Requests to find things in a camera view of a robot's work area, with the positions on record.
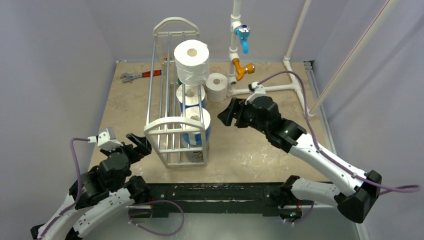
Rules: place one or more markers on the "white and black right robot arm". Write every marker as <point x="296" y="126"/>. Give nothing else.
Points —
<point x="351" y="190"/>

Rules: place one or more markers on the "red handled pliers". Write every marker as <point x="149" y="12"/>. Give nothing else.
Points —
<point x="129" y="77"/>

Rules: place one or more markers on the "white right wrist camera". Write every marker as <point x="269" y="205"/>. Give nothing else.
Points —
<point x="257" y="90"/>

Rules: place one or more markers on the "unwrapped white paper roll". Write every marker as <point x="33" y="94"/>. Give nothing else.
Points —
<point x="192" y="61"/>

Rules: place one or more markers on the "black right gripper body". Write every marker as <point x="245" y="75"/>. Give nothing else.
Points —
<point x="241" y="114"/>

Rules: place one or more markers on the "blue white packaged roll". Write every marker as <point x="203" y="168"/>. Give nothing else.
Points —
<point x="191" y="96"/>
<point x="195" y="138"/>

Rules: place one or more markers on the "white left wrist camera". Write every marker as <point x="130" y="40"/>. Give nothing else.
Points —
<point x="106" y="140"/>

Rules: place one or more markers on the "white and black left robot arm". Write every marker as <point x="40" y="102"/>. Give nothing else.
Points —
<point x="101" y="191"/>

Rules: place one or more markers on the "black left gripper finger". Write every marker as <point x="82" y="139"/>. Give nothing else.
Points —
<point x="141" y="151"/>
<point x="140" y="141"/>

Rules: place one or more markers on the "white metal shelf rack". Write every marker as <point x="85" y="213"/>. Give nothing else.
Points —
<point x="165" y="126"/>

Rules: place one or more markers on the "blue white packaged roll front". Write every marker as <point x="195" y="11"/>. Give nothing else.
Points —
<point x="195" y="138"/>

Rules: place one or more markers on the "orange faucet valve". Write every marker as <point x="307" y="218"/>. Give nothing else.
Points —
<point x="241" y="71"/>

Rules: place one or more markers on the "grey paper roll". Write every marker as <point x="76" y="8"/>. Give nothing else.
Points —
<point x="195" y="156"/>

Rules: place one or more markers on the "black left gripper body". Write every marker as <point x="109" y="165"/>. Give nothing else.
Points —
<point x="130" y="151"/>

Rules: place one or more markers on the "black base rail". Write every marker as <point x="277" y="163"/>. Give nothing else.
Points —
<point x="264" y="198"/>

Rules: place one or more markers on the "blue faucet valve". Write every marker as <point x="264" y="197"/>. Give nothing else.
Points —
<point x="243" y="32"/>

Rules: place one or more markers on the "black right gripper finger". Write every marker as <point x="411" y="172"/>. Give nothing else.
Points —
<point x="237" y="104"/>
<point x="227" y="116"/>

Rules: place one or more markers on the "blue white packaged roll back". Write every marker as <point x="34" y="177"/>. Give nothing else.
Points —
<point x="191" y="96"/>

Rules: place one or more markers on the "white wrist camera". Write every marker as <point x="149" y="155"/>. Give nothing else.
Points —
<point x="106" y="140"/>
<point x="257" y="90"/>

